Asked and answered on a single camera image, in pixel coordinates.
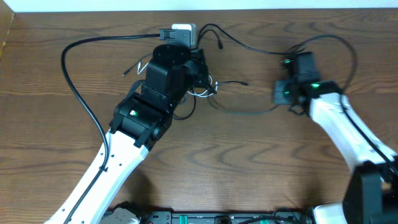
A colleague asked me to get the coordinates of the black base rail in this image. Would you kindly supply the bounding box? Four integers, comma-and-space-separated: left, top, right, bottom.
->
102, 202, 312, 224

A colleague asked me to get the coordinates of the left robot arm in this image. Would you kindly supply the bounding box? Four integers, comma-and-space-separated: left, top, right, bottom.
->
48, 44, 208, 223

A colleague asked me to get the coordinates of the cardboard box edge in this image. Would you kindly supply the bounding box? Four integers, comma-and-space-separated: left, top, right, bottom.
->
0, 0, 15, 55

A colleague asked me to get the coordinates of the white usb cable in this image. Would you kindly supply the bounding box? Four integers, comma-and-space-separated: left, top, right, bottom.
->
136, 60, 218, 98

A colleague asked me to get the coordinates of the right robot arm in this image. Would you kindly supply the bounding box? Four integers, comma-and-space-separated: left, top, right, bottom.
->
274, 52, 397, 223

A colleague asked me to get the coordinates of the thick black usb cable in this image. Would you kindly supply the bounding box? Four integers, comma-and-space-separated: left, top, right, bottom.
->
194, 23, 307, 116

